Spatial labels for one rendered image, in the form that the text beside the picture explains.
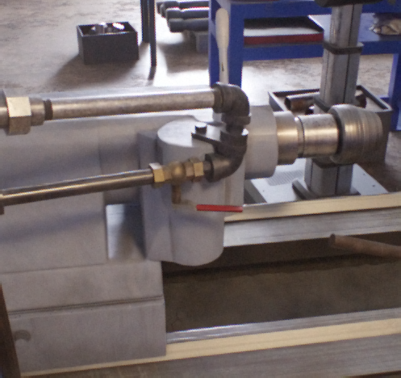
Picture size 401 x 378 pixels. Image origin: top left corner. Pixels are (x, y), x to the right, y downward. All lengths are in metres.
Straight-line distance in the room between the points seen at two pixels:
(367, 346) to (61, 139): 0.52
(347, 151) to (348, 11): 1.26
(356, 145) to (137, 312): 0.39
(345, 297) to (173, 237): 0.50
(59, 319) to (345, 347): 0.41
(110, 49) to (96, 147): 3.83
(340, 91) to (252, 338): 1.41
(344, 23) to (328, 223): 1.06
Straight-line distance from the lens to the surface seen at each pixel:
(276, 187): 2.46
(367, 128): 0.93
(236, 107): 0.72
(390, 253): 0.83
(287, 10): 2.73
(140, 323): 0.87
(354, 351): 0.96
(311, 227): 1.20
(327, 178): 2.33
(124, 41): 4.63
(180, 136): 0.77
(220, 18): 0.84
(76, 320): 0.86
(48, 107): 0.63
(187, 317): 1.15
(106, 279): 0.85
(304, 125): 0.91
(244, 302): 1.18
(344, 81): 2.21
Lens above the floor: 1.49
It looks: 29 degrees down
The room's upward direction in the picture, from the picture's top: straight up
